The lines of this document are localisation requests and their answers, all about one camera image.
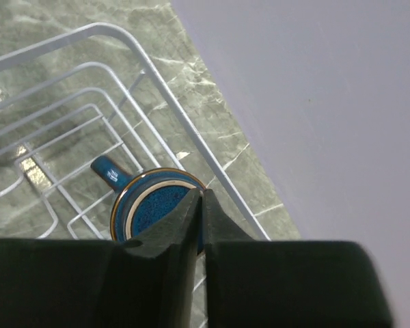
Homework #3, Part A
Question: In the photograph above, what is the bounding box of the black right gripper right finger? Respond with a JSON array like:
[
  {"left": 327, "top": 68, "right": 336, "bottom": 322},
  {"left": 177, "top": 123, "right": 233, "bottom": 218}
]
[{"left": 202, "top": 190, "right": 394, "bottom": 327}]

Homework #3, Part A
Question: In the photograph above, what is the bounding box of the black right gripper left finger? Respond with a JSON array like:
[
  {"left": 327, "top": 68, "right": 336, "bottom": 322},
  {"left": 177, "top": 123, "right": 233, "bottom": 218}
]
[{"left": 0, "top": 189, "right": 201, "bottom": 327}]

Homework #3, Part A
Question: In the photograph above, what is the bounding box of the dark blue ceramic mug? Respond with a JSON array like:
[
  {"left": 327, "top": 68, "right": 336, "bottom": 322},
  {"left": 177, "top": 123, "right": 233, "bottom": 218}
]
[{"left": 90, "top": 155, "right": 206, "bottom": 242}]

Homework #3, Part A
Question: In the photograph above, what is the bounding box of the white wire dish rack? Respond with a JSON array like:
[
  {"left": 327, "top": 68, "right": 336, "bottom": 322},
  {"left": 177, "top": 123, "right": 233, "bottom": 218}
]
[{"left": 0, "top": 22, "right": 273, "bottom": 328}]

